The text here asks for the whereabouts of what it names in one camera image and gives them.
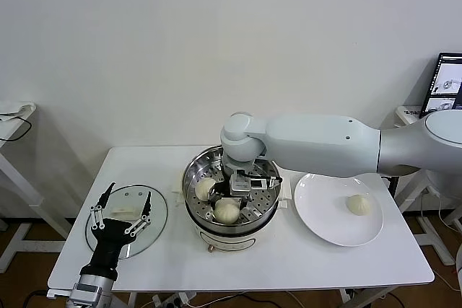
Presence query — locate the crumpled white cloth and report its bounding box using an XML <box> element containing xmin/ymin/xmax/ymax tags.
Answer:
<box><xmin>0</xmin><ymin>100</ymin><xmax>37</xmax><ymax>123</ymax></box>

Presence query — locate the white steamed baozi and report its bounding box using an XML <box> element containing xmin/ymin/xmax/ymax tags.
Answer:
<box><xmin>346</xmin><ymin>194</ymin><xmax>372</xmax><ymax>216</ymax></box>
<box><xmin>214</xmin><ymin>199</ymin><xmax>240</xmax><ymax>224</ymax></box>
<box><xmin>194</xmin><ymin>177</ymin><xmax>217</xmax><ymax>201</ymax></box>

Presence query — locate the round white plate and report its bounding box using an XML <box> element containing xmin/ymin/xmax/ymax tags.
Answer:
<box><xmin>293</xmin><ymin>171</ymin><xmax>383</xmax><ymax>247</ymax></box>

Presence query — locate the thin black looped cable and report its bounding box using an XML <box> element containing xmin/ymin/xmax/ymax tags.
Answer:
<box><xmin>0</xmin><ymin>115</ymin><xmax>32</xmax><ymax>143</ymax></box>

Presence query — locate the black cable with plug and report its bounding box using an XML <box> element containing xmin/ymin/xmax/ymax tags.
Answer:
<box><xmin>382</xmin><ymin>174</ymin><xmax>400</xmax><ymax>197</ymax></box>

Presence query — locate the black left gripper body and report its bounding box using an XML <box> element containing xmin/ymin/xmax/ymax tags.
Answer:
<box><xmin>79</xmin><ymin>218</ymin><xmax>137</xmax><ymax>281</ymax></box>

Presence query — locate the white power strip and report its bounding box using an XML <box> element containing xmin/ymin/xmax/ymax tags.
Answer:
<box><xmin>151</xmin><ymin>291</ymin><xmax>191</xmax><ymax>307</ymax></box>

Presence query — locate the dark grey open laptop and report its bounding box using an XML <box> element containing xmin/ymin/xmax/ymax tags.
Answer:
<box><xmin>419</xmin><ymin>51</ymin><xmax>462</xmax><ymax>120</ymax></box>

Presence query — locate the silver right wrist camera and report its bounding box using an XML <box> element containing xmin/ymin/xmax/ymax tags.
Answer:
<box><xmin>229</xmin><ymin>172</ymin><xmax>271</xmax><ymax>199</ymax></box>

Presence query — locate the round glass pot lid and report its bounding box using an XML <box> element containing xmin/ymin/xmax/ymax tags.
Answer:
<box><xmin>84</xmin><ymin>184</ymin><xmax>169</xmax><ymax>260</ymax></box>

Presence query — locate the white side table with cloth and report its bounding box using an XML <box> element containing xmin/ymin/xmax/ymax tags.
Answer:
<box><xmin>0</xmin><ymin>100</ymin><xmax>73</xmax><ymax>275</ymax></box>

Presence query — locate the perforated stainless steel steamer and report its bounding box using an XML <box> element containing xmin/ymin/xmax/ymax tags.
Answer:
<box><xmin>181</xmin><ymin>144</ymin><xmax>282</xmax><ymax>228</ymax></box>

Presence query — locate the white side table with laptop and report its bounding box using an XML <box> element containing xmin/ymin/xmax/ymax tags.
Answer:
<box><xmin>391</xmin><ymin>105</ymin><xmax>462</xmax><ymax>266</ymax></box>

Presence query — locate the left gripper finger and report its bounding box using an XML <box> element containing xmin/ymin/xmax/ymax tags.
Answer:
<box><xmin>89</xmin><ymin>182</ymin><xmax>116</xmax><ymax>230</ymax></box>
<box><xmin>123</xmin><ymin>191</ymin><xmax>152</xmax><ymax>236</ymax></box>

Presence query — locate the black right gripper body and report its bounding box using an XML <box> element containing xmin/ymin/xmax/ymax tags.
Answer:
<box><xmin>215</xmin><ymin>177</ymin><xmax>233</xmax><ymax>199</ymax></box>

